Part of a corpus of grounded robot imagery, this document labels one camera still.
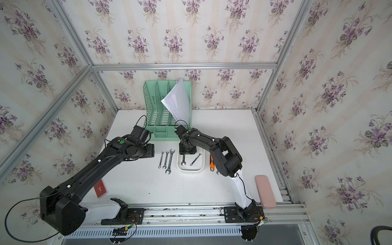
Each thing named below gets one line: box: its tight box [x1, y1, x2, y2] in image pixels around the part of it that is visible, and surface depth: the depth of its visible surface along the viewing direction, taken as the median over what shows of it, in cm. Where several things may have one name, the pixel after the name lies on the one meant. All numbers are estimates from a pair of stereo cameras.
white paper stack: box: [160, 77, 191, 126], surface depth 95 cm
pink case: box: [254, 175, 277, 209], surface depth 81 cm
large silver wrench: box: [165, 148, 176, 175], surface depth 93 cm
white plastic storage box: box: [176, 141, 206, 173], surface depth 92 cm
